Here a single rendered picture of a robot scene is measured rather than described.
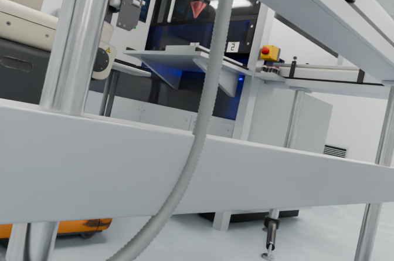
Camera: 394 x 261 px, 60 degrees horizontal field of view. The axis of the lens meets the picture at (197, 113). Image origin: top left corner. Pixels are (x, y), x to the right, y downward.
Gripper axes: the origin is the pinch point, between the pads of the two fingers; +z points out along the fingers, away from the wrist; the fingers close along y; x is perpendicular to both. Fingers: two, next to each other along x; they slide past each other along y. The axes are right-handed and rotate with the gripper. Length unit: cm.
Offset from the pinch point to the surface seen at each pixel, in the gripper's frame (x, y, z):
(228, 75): -3.0, 29.6, 22.8
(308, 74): -39, 49, 15
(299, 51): -13, 78, -5
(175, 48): 11.0, 0.9, 16.2
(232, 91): -3.0, 35.6, 30.1
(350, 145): 110, 499, 39
